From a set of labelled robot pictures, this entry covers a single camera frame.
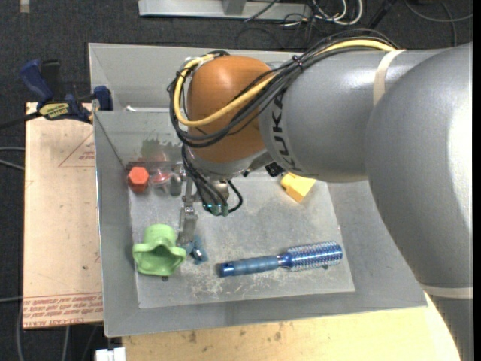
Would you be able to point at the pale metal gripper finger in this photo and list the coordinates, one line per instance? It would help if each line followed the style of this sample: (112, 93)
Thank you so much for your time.
(183, 226)
(192, 224)

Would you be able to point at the small blue-grey clip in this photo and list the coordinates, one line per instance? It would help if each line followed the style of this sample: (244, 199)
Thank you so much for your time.
(200, 252)

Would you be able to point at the green flower-shaped cup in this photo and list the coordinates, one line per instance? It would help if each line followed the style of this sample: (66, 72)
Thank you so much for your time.
(158, 250)

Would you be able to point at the small grey cylinder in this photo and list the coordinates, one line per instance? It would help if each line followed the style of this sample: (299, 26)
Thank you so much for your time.
(175, 186)

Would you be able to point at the red and clear spinning top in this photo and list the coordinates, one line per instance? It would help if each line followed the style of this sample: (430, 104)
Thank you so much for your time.
(161, 181)

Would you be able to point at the grey metal bin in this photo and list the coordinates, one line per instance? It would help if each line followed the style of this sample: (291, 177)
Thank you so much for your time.
(263, 231)

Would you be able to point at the red hexagonal block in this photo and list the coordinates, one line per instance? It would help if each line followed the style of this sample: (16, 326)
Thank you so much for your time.
(137, 179)

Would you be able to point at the yellow plastic block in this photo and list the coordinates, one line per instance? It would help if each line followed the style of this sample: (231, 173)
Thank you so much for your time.
(297, 186)

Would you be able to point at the blue hairbrush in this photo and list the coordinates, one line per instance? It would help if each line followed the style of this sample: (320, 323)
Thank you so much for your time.
(263, 263)

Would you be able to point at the brown cardboard board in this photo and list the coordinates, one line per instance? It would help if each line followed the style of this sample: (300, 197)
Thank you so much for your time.
(60, 216)

